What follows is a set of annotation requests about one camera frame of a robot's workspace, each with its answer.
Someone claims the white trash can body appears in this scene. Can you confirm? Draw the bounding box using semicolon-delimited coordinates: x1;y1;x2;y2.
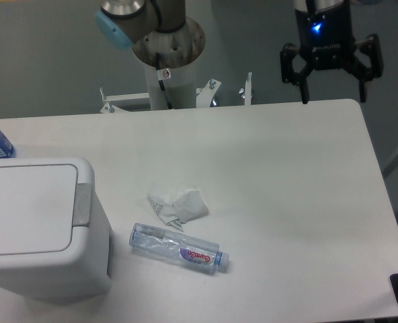
0;157;114;299

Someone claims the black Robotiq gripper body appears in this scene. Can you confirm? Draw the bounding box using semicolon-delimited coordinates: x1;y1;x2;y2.
293;1;355;71

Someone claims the crumpled white paper wrapper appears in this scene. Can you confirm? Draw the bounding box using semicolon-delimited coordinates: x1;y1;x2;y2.
147;182;209;232

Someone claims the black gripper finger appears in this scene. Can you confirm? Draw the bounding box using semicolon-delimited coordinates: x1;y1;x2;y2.
280;43;315;104
341;34;384;103

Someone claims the black cable on pedestal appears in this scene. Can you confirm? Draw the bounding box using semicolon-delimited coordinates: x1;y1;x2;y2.
154;52;173;110

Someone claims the grey robot arm with blue cap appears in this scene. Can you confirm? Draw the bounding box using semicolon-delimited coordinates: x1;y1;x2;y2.
95;1;384;104

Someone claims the empty clear plastic bottle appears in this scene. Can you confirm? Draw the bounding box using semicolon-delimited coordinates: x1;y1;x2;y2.
129;223;230;275

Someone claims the white trash can lid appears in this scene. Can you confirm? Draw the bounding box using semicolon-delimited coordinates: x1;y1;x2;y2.
0;164;93;256

